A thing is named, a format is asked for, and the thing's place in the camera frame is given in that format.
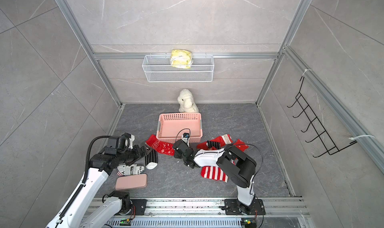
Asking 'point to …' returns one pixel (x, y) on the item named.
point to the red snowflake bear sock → (160, 146)
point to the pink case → (131, 182)
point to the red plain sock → (223, 140)
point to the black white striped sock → (151, 159)
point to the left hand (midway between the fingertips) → (147, 150)
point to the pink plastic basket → (171, 127)
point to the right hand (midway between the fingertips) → (178, 149)
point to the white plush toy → (187, 104)
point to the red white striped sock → (214, 172)
